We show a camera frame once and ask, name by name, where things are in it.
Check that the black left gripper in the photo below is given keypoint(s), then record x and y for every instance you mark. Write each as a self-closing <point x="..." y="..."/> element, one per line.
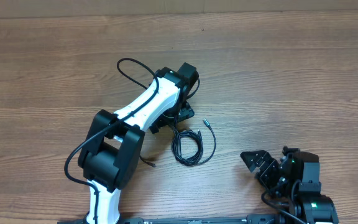
<point x="186" y="111"/>

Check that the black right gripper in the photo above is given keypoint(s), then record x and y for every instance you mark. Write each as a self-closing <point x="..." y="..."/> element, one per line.
<point x="261" y="157"/>

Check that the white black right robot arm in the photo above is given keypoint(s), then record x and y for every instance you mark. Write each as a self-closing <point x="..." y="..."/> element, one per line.
<point x="291" y="187"/>

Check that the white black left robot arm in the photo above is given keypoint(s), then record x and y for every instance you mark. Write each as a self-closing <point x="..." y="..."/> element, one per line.
<point x="111" y="151"/>

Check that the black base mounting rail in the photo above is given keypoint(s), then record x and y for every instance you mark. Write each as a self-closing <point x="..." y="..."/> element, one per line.
<point x="194" y="221"/>

